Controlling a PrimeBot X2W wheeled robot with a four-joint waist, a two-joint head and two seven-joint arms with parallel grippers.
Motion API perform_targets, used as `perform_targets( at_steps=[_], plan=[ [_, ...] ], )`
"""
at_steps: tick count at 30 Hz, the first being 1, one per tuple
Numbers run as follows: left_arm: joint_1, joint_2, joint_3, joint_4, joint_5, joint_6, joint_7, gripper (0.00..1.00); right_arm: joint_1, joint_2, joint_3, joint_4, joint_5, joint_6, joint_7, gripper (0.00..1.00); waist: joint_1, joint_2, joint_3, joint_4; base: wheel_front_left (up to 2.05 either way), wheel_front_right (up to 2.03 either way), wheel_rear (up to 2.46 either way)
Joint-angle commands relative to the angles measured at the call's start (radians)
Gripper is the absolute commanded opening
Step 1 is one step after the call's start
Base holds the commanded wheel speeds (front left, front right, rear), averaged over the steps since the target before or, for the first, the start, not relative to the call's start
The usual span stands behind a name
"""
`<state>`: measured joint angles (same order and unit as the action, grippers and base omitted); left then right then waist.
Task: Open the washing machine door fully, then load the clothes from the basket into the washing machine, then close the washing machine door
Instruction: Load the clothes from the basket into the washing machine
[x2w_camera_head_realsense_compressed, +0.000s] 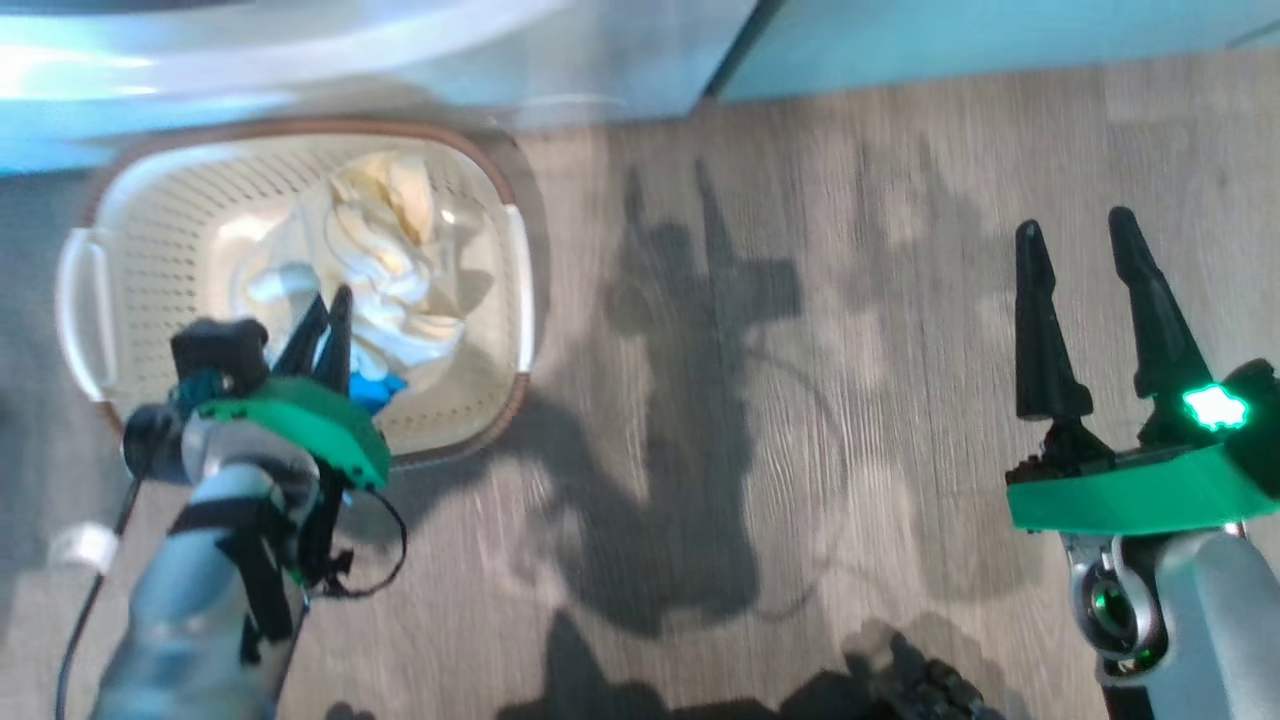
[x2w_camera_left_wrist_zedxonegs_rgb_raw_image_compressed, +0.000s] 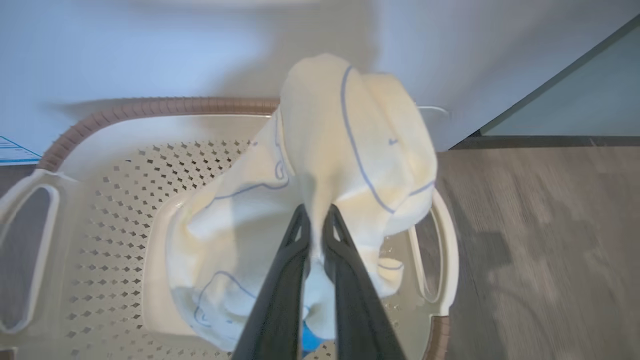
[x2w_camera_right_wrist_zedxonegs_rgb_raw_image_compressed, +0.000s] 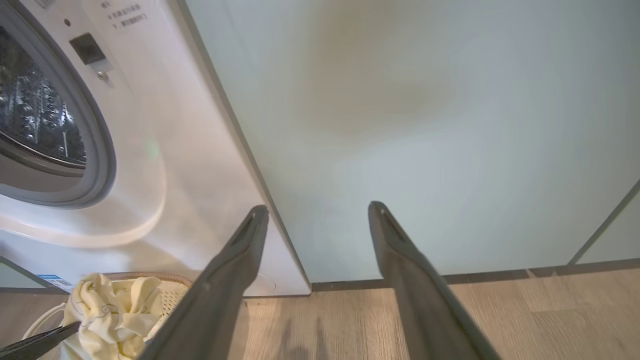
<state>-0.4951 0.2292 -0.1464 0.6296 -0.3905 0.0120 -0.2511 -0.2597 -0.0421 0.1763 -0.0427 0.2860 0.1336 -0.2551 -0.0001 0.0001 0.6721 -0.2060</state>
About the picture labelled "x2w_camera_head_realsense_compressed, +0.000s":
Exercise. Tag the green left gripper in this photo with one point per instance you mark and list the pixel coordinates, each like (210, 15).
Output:
(320, 425)

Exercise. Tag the blue garment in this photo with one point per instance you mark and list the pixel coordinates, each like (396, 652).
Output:
(378, 390)

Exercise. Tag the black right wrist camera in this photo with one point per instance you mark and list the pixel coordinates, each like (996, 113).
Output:
(1250, 400)

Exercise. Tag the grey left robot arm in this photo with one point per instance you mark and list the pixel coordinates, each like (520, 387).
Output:
(190, 600)

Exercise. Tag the cream perforated laundry basket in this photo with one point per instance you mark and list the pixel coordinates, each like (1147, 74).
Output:
(170, 240)

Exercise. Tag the pale yellow bear print garment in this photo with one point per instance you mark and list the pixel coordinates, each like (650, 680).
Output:
(380, 250)

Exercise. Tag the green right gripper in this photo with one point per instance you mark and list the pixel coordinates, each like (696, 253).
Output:
(1120, 495)

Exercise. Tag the white washing machine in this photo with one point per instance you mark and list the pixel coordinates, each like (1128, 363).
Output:
(400, 60)

